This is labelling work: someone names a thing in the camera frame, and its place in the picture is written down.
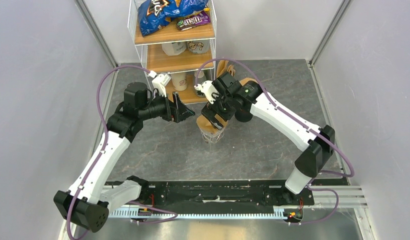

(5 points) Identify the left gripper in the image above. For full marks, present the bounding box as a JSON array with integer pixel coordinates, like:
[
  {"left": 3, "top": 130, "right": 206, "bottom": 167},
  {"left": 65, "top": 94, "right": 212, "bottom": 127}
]
[{"left": 138, "top": 89, "right": 195, "bottom": 123}]

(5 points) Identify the clear glass dripper with handle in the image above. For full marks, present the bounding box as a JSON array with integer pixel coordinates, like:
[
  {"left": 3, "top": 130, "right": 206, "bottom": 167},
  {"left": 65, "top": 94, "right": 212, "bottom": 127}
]
[{"left": 200, "top": 129, "right": 224, "bottom": 143}]

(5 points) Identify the black coffee server pot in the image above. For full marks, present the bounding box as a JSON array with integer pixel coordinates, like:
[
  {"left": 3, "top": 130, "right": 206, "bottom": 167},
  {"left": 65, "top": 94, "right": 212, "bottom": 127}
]
[{"left": 235, "top": 109, "right": 253, "bottom": 123}]

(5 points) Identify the glass carafe with brown band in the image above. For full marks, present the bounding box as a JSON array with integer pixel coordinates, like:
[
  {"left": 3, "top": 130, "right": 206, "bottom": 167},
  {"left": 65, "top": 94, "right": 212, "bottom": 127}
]
[{"left": 203, "top": 133, "right": 224, "bottom": 144}]

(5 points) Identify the brown paper coffee filter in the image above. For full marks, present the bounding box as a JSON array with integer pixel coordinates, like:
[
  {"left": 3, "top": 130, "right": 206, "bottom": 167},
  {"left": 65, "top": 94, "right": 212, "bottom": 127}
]
[{"left": 239, "top": 77, "right": 259, "bottom": 87}]

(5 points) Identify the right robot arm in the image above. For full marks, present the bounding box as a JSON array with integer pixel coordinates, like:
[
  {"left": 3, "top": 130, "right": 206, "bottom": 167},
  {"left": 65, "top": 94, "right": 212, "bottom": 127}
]
[{"left": 194, "top": 73, "right": 335, "bottom": 205}]

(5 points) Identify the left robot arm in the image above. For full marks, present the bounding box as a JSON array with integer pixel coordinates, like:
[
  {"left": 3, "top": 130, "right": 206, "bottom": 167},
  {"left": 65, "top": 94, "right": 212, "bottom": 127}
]
[{"left": 53, "top": 82, "right": 195, "bottom": 233}]

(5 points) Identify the brown paper filter stack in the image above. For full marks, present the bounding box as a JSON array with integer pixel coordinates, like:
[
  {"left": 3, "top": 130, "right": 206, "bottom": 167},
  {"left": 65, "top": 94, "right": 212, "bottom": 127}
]
[{"left": 215, "top": 60, "right": 236, "bottom": 79}]

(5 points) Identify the white cylindrical bottle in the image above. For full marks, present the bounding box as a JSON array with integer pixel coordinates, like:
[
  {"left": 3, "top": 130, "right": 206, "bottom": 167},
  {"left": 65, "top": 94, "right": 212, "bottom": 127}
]
[{"left": 170, "top": 72, "right": 188, "bottom": 92}]

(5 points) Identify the grey green spray bottle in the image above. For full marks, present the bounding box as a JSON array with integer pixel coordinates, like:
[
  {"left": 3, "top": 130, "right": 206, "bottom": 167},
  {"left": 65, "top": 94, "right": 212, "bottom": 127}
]
[{"left": 194, "top": 70, "right": 207, "bottom": 98}]

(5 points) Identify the white printed cup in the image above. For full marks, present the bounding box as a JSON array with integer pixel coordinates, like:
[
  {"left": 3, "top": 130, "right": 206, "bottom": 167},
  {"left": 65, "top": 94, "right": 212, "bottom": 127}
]
[{"left": 186, "top": 40, "right": 210, "bottom": 54}]

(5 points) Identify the purple candy bag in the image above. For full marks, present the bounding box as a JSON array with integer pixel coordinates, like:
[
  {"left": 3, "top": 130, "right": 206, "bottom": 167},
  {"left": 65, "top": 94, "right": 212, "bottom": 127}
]
[{"left": 176, "top": 10, "right": 211, "bottom": 31}]

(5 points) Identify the blue chips bag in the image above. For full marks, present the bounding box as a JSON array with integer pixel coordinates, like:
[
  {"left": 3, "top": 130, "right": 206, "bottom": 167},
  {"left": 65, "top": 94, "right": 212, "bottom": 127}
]
[{"left": 137, "top": 0, "right": 208, "bottom": 36}]

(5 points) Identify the white wire shelf rack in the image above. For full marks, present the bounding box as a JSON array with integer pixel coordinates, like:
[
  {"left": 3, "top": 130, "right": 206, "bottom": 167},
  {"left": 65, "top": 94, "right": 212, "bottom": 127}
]
[{"left": 127, "top": 0, "right": 217, "bottom": 104}]

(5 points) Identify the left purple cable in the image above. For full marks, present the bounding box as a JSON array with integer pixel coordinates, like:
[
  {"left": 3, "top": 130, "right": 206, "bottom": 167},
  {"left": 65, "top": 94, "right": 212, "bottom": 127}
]
[{"left": 66, "top": 64, "right": 179, "bottom": 240}]

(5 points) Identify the purple cable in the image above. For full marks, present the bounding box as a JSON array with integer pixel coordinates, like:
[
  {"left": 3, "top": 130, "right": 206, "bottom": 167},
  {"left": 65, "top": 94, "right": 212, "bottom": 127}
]
[
  {"left": 193, "top": 58, "right": 355, "bottom": 226},
  {"left": 66, "top": 64, "right": 179, "bottom": 240}
]

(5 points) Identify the aluminium frame rail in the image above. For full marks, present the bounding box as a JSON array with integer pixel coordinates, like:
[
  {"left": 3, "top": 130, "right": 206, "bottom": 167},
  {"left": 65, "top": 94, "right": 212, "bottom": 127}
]
[{"left": 59, "top": 185, "right": 378, "bottom": 240}]

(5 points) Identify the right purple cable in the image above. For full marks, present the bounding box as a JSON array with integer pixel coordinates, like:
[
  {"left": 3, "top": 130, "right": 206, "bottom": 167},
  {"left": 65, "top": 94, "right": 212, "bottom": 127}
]
[{"left": 193, "top": 58, "right": 355, "bottom": 226}]

